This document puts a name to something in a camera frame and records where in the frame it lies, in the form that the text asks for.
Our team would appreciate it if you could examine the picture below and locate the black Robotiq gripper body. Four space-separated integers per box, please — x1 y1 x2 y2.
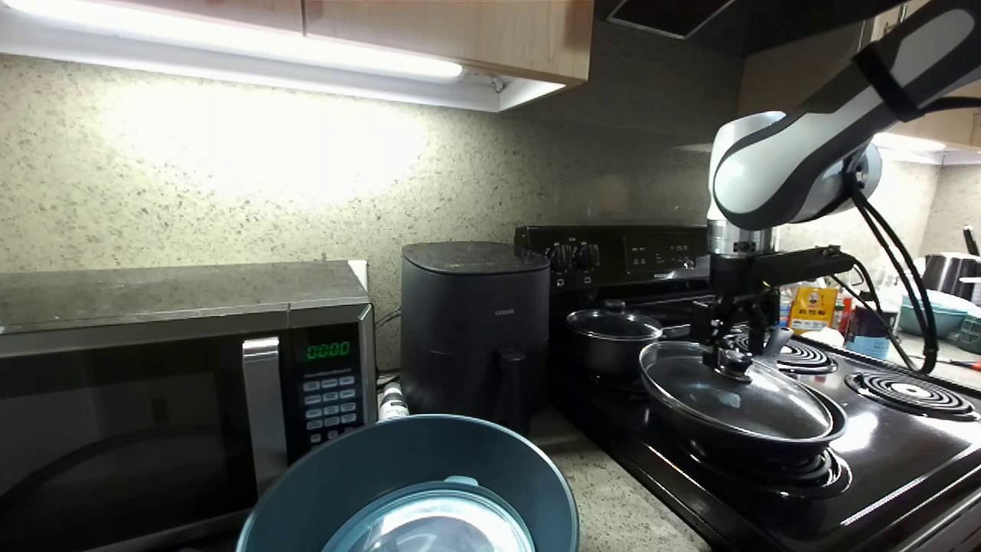
712 282 783 340

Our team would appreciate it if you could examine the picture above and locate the glass pan lid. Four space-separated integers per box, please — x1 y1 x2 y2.
639 336 837 445

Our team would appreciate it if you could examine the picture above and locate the small glass saucepan lid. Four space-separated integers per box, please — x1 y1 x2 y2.
563 297 668 347

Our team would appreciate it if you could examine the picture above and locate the blue bowl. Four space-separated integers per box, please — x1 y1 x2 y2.
233 410 587 552

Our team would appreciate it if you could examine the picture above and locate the black coil stove burner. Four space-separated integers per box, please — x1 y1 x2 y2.
772 336 844 376
844 365 981 422

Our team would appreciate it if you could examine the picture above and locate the yellow box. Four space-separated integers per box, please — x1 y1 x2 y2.
787 282 844 336

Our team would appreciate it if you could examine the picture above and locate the black frying pan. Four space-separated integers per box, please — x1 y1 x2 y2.
636 336 852 484

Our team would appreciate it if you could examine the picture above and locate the small black saucepan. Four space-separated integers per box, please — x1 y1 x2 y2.
562 299 668 390

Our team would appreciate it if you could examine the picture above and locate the small red object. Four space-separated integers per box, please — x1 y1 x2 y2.
841 305 897 342

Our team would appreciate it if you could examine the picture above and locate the black electric stove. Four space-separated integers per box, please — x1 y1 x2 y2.
511 222 981 552

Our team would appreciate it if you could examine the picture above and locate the teal cloth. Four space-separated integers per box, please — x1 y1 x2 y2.
897 288 981 360

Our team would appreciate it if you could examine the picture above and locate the black air fryer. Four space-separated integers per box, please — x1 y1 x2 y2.
398 239 556 431

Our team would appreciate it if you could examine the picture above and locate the under cabinet light strip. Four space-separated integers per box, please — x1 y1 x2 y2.
0 0 568 115

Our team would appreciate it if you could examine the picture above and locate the steel and black microwave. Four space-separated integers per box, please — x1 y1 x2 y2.
0 259 381 552

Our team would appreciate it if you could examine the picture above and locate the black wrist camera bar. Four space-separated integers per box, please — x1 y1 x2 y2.
709 244 858 295

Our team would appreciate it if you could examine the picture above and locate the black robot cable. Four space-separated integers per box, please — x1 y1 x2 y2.
837 163 941 376

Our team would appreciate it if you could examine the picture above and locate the wooden wall cabinet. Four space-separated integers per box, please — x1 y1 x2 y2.
0 0 597 87

